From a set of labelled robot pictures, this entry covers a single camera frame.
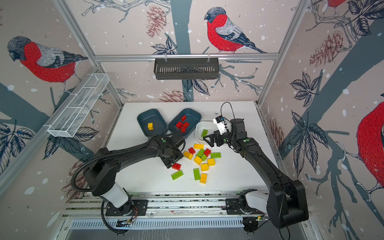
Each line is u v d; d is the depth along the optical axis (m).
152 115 1.13
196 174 0.85
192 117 1.10
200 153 0.93
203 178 0.82
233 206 0.73
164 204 0.76
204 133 1.02
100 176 0.44
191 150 0.94
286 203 0.39
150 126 1.04
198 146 0.96
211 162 0.88
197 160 0.89
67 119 0.72
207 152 0.92
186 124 1.07
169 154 0.70
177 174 0.84
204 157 0.89
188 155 0.92
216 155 0.92
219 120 0.71
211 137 0.71
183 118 1.10
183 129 1.01
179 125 1.04
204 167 0.86
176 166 0.86
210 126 1.04
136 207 0.73
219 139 0.71
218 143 0.71
